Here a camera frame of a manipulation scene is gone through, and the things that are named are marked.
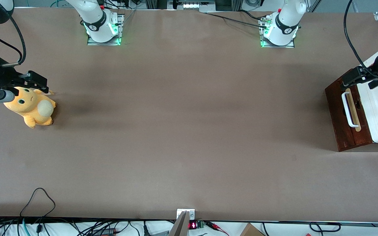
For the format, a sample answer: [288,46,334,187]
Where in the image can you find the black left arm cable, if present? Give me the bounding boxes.
[343,0,378,81]

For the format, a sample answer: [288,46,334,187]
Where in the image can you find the yellow plush toy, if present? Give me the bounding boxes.
[4,86,57,129]

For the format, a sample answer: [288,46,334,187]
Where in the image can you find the thin black looped cable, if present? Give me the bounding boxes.
[20,187,56,219]

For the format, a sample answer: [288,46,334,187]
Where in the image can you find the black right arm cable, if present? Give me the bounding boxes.
[0,24,24,57]
[7,13,27,67]

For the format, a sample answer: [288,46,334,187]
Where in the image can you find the light wooden handle backplate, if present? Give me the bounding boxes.
[344,88,362,132]

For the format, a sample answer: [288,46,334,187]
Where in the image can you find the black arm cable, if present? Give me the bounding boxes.
[343,0,378,81]
[7,13,27,67]
[0,24,24,57]

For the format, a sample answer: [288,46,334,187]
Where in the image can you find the black cable across table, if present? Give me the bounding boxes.
[205,10,270,29]

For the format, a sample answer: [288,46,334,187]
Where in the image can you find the red and black clip leads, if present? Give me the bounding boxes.
[205,221,231,236]

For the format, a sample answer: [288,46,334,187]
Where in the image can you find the dark brown wooden drawer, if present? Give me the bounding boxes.
[326,69,373,150]

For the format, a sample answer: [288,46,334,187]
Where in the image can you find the white drawer handle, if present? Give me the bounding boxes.
[341,92,361,128]

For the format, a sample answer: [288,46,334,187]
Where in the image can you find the black power adapter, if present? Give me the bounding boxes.
[91,228,118,236]

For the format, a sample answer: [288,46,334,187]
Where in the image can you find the black coiled cable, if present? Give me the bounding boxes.
[308,222,342,233]

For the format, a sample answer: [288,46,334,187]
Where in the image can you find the brown cardboard box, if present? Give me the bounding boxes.
[240,223,265,236]

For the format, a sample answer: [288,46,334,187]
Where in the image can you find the white mounting bracket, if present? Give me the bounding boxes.
[177,209,196,221]

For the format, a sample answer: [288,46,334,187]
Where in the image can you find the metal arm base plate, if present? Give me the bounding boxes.
[87,14,125,46]
[259,18,295,49]

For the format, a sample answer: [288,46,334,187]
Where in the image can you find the white power strip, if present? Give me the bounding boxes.
[168,0,216,13]

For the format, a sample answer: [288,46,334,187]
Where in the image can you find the grey camera mount bar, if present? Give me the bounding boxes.
[169,211,190,236]

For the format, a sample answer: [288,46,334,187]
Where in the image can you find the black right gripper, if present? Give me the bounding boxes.
[0,63,49,94]

